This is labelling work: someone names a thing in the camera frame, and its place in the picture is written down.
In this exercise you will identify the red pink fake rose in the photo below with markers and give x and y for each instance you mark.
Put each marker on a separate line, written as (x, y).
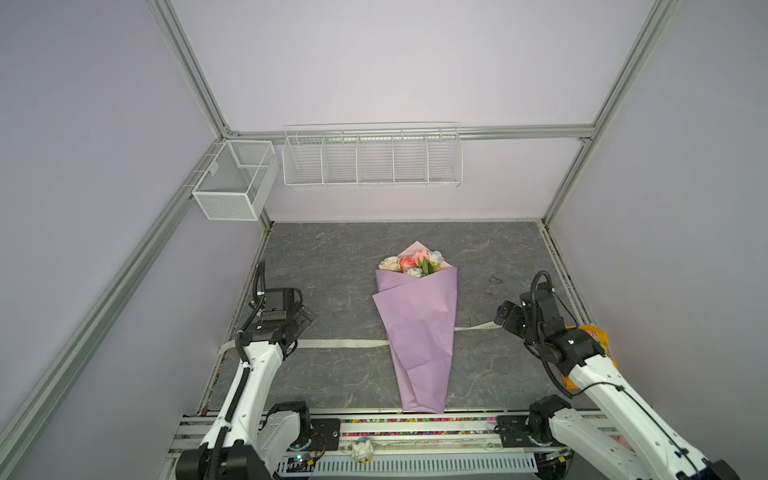
(407, 263)

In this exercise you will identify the front rail base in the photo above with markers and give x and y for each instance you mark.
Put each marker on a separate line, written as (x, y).
(456, 444)

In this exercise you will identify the white fake rose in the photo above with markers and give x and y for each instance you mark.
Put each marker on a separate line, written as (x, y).
(435, 259)
(415, 272)

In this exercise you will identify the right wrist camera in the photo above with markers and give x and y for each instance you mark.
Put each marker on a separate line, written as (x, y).
(540, 297)

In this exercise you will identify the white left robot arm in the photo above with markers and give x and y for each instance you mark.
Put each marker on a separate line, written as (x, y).
(246, 440)

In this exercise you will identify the cream printed ribbon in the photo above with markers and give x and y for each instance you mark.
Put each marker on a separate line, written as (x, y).
(342, 343)

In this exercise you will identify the white crumpled toy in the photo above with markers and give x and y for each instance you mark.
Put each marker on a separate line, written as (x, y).
(362, 451)

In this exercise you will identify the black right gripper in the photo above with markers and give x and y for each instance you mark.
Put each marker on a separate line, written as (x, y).
(503, 310)

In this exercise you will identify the white wire shelf basket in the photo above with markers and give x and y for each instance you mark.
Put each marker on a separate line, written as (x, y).
(390, 154)

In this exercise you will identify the pink purple wrapping paper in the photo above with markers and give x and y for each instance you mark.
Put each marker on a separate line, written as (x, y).
(417, 303)

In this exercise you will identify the cream fake rose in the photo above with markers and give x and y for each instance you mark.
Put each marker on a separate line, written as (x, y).
(391, 263)

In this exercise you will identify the white mesh box basket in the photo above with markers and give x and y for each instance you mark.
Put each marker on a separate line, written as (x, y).
(237, 181)

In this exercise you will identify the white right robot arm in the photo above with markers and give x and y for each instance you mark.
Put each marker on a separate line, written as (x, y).
(651, 449)

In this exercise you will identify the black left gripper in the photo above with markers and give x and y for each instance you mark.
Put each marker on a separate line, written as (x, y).
(303, 317)

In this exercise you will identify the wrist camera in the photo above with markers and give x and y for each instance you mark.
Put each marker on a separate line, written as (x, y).
(540, 297)
(283, 299)

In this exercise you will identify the aluminium enclosure frame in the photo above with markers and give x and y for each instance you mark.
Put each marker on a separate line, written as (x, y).
(99, 128)

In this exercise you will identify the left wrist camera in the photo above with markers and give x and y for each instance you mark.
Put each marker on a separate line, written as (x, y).
(283, 299)

